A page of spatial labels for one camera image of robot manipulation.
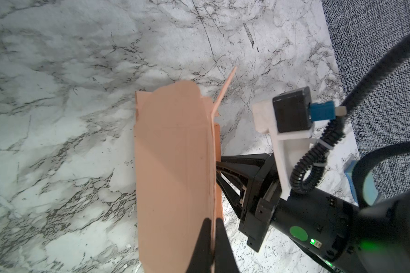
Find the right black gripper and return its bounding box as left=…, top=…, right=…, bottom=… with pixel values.
left=216, top=154, right=359, bottom=270

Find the teal sponge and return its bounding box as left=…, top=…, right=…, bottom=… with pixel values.
left=344, top=160, right=381, bottom=206

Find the pink paper box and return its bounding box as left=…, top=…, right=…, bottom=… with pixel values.
left=134, top=76, right=232, bottom=273

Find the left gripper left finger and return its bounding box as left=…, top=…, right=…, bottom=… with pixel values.
left=188, top=218, right=213, bottom=273

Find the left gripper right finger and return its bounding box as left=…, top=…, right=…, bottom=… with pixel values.
left=214, top=218, right=238, bottom=273

